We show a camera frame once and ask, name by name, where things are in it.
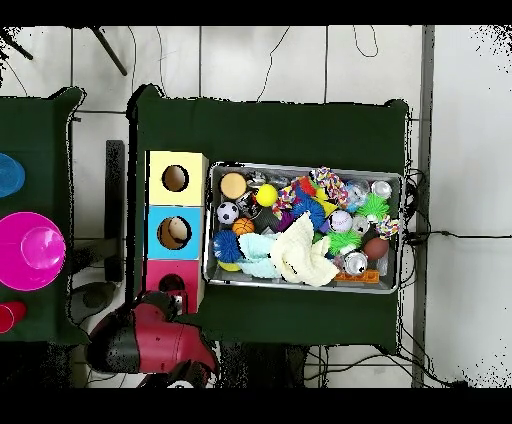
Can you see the shallow metal mesh bin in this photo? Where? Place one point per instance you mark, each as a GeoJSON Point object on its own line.
{"type": "Point", "coordinates": [276, 169]}

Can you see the silver drink can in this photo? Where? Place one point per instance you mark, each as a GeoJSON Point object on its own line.
{"type": "Point", "coordinates": [381, 188]}

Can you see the smooth yellow ball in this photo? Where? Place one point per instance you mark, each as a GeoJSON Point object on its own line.
{"type": "Point", "coordinates": [266, 195]}

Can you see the blue spiky ball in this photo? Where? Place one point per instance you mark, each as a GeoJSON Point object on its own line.
{"type": "Point", "coordinates": [308, 206]}
{"type": "Point", "coordinates": [226, 246]}

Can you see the green spiky ball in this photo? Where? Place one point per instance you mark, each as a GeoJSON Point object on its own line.
{"type": "Point", "coordinates": [344, 241]}
{"type": "Point", "coordinates": [372, 207]}

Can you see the round container with orange lid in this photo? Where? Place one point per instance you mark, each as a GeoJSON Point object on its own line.
{"type": "Point", "coordinates": [233, 185]}

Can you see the grey round stand base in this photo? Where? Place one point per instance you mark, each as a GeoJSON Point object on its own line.
{"type": "Point", "coordinates": [94, 298]}

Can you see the small baseball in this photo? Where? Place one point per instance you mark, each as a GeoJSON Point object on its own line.
{"type": "Point", "coordinates": [340, 221]}

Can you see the black tripod leg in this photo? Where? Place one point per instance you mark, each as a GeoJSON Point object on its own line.
{"type": "Point", "coordinates": [16, 48]}
{"type": "Point", "coordinates": [110, 52]}

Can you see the red plastic cup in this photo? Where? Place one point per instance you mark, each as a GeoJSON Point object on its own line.
{"type": "Point", "coordinates": [10, 316]}

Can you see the mint green knitted cloth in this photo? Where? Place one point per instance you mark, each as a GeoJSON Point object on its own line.
{"type": "Point", "coordinates": [256, 254]}

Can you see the orange toy brick plate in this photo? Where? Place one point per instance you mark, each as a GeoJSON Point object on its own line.
{"type": "Point", "coordinates": [360, 276]}

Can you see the dark green table cloth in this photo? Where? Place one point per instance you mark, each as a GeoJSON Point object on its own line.
{"type": "Point", "coordinates": [280, 132]}
{"type": "Point", "coordinates": [36, 120]}

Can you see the blue round disc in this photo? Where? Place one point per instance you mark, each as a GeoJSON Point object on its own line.
{"type": "Point", "coordinates": [10, 176]}

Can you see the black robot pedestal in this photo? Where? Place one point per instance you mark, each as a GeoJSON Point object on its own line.
{"type": "Point", "coordinates": [264, 364]}

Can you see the small orange basketball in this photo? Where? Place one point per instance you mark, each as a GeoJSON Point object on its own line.
{"type": "Point", "coordinates": [243, 226]}

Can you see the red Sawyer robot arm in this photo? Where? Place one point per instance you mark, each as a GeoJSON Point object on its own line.
{"type": "Point", "coordinates": [160, 340]}

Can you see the wooden box with three holes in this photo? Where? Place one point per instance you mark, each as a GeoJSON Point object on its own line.
{"type": "Point", "coordinates": [176, 198]}

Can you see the brown toy football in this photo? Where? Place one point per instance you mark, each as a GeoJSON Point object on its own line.
{"type": "Point", "coordinates": [376, 248]}

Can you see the small soccer ball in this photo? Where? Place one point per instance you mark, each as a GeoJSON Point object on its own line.
{"type": "Point", "coordinates": [228, 212]}

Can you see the black panel stand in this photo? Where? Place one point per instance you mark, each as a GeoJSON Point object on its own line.
{"type": "Point", "coordinates": [114, 200]}

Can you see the magenta plastic bowl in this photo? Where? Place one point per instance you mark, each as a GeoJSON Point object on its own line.
{"type": "Point", "coordinates": [16, 260]}

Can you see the cream knitted cloth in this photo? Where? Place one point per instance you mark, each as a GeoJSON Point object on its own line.
{"type": "Point", "coordinates": [304, 256]}

